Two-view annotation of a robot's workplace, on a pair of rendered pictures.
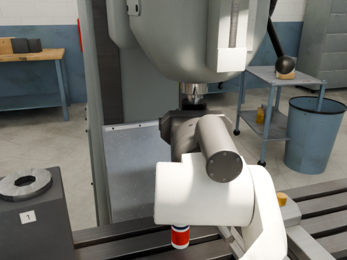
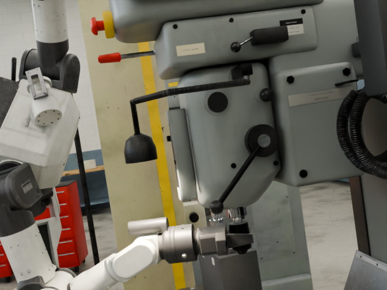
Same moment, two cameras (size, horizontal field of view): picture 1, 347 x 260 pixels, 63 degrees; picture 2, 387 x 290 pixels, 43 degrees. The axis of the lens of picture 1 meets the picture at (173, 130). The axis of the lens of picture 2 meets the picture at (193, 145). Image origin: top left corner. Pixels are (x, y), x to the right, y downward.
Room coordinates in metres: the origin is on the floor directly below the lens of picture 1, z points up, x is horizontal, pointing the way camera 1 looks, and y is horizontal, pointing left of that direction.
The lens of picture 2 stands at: (0.55, -1.18, 1.52)
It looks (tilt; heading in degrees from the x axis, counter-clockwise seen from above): 3 degrees down; 97
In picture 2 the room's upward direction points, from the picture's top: 9 degrees counter-clockwise
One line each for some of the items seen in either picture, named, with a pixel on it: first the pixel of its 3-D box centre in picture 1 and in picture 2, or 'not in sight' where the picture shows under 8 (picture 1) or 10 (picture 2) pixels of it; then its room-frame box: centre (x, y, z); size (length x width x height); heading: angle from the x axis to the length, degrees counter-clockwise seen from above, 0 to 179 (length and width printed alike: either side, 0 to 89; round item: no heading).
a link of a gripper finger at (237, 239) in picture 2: not in sight; (239, 240); (0.48, -0.07, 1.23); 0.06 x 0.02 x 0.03; 1
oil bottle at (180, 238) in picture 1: (180, 223); not in sight; (0.48, -0.02, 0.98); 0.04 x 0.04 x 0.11
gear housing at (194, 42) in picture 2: not in sight; (230, 45); (0.52, -0.03, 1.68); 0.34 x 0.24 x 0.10; 16
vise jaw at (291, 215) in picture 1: (267, 214); not in sight; (0.47, -0.20, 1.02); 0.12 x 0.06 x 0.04; 109
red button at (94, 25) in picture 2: not in sight; (98, 26); (0.24, -0.11, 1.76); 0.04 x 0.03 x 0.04; 106
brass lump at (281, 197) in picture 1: (280, 198); not in sight; (0.49, -0.23, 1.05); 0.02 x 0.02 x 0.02
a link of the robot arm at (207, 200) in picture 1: (203, 172); (155, 240); (0.28, -0.03, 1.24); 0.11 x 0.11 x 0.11; 1
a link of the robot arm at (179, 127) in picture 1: (199, 141); (202, 241); (0.39, -0.04, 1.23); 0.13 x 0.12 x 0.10; 91
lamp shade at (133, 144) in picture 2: not in sight; (139, 147); (0.29, -0.12, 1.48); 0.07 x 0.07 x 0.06
